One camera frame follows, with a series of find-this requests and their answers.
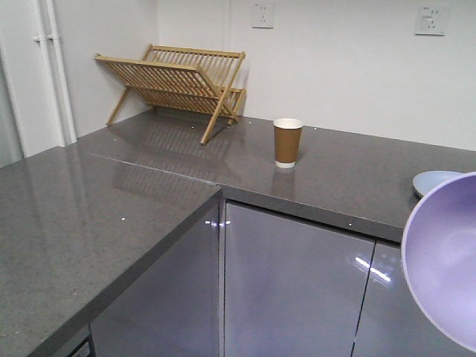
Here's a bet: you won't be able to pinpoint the brown paper cup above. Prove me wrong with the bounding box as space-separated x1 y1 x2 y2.
273 118 303 168

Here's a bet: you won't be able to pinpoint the purple plastic bowl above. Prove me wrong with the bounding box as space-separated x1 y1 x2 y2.
401 173 475 351

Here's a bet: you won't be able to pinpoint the light blue plate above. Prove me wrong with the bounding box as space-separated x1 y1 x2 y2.
412 170 463 198

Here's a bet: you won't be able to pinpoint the wooden folding dish rack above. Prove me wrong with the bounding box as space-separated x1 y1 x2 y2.
94 45 246 145

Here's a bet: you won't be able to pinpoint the grey cabinet door left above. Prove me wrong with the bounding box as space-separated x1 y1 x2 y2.
225 203 374 356

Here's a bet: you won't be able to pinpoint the grey cabinet door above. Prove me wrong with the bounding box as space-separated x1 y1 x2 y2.
353 242 475 356
225 203 374 356

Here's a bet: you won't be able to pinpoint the grey cabinet door right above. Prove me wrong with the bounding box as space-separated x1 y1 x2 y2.
353 242 475 356

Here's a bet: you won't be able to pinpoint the white wall socket left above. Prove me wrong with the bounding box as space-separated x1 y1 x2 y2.
251 1 274 29

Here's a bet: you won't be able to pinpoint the white wall socket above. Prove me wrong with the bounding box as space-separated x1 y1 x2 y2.
251 1 274 29
414 5 445 36

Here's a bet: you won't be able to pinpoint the white wall pipes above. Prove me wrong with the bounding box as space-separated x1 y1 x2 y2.
31 1 77 147

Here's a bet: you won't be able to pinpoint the white wall socket right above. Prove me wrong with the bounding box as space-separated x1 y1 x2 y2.
414 5 445 36

